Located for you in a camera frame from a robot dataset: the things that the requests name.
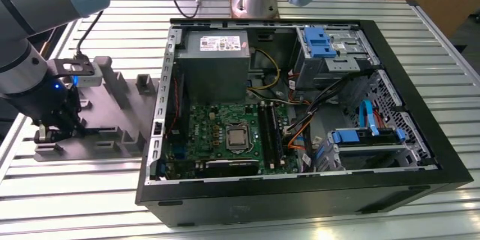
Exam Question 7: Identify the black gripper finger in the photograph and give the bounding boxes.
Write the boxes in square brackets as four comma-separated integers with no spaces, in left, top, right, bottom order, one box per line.
[32,124,76,144]

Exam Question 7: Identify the black RAM slot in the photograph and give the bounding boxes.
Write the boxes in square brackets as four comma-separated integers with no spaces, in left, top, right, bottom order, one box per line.
[268,102,283,167]
[258,102,274,167]

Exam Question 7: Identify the grey parts rack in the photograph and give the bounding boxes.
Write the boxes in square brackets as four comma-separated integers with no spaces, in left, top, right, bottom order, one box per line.
[32,56,159,162]

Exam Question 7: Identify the green motherboard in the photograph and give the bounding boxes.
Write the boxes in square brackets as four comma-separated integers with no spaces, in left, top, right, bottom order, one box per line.
[164,102,302,179]

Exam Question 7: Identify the grey power supply unit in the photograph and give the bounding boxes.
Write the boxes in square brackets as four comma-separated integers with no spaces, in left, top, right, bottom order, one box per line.
[176,30,251,106]

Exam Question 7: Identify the black graphics card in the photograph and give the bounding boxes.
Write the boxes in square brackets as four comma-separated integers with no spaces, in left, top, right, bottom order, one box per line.
[204,159,262,178]

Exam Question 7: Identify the silver CPU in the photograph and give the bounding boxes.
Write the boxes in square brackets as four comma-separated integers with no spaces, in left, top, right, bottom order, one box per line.
[227,130,250,147]

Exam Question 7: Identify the black open PC case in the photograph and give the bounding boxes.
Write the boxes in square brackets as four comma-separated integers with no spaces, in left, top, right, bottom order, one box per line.
[135,17,475,228]

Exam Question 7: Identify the blue drive latch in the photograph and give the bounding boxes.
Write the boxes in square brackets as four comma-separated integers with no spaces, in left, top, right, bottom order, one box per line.
[304,26,338,59]

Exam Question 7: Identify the hard disk in blue carrier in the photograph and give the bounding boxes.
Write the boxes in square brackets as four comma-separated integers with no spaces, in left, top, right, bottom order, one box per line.
[332,127,407,147]

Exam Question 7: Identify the silver drive cage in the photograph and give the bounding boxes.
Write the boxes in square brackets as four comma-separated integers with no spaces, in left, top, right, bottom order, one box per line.
[295,25,380,89]

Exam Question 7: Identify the silver disk bay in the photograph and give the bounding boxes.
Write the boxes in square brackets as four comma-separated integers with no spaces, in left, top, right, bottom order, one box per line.
[311,127,440,172]

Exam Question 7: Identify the black camera bracket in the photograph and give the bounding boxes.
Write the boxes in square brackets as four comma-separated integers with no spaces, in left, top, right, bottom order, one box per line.
[47,58,95,79]

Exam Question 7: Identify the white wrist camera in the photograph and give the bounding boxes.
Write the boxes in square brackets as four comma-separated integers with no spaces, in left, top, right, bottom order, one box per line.
[70,62,103,87]

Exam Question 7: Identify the black camera cable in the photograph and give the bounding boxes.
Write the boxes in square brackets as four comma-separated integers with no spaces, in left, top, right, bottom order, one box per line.
[75,0,115,62]

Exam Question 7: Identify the yellow wire bundle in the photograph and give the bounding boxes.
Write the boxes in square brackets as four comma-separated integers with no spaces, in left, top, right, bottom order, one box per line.
[247,48,283,91]

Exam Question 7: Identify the black white wire bundle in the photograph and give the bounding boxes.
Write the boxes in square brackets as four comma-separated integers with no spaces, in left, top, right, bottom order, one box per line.
[247,89,314,106]

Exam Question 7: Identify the orange flat wire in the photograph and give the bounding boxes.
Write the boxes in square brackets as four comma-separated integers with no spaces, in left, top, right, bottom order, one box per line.
[287,126,314,151]

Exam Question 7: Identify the orange black wire bundle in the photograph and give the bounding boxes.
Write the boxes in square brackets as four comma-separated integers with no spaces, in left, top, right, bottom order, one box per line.
[288,93,314,106]

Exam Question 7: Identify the black cable bundle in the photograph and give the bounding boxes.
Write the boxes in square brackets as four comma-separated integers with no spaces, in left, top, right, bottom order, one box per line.
[287,70,374,139]

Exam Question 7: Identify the blue flat wire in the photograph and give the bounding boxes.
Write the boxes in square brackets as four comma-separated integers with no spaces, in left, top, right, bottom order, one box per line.
[359,99,380,136]

